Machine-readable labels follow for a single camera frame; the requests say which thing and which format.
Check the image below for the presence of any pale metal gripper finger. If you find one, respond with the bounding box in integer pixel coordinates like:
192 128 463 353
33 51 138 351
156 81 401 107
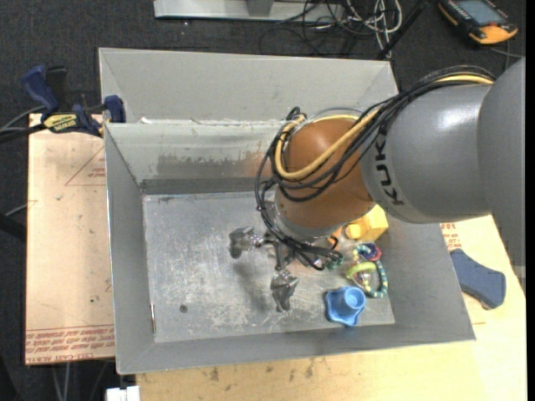
270 269 300 312
227 226 262 260

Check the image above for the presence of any grey metal bin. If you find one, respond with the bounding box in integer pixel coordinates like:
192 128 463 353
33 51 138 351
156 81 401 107
98 47 476 375

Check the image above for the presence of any blue star-shaped plastic cup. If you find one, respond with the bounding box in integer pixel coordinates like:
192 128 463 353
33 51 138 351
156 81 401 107
324 286 367 327

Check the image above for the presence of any multicoloured baby rattle toy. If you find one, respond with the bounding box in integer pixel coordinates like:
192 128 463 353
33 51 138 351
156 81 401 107
344 243 390 299

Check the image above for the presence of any yellow plastic toy block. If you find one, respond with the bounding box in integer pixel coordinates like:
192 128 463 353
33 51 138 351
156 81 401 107
345 205 390 242

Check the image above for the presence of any brown cardboard board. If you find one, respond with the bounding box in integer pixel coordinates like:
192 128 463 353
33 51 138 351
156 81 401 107
24 113 116 366

